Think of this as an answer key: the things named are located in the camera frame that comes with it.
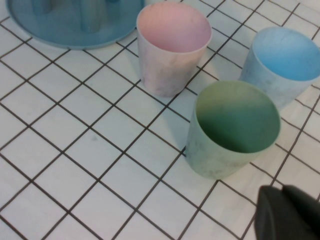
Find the green plastic cup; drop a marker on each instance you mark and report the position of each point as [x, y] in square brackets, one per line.
[212, 162]

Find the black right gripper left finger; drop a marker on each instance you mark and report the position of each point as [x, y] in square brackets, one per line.
[265, 215]

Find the white black-grid tablecloth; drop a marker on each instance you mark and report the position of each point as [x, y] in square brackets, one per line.
[75, 150]

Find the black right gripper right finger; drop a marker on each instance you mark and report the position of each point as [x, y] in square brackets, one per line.
[300, 215]

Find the blue plastic cup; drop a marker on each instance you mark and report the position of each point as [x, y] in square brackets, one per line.
[270, 82]

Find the blue cup stand with pegs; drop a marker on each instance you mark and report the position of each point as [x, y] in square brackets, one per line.
[65, 32]

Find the pink plastic cup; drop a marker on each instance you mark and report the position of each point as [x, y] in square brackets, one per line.
[165, 72]

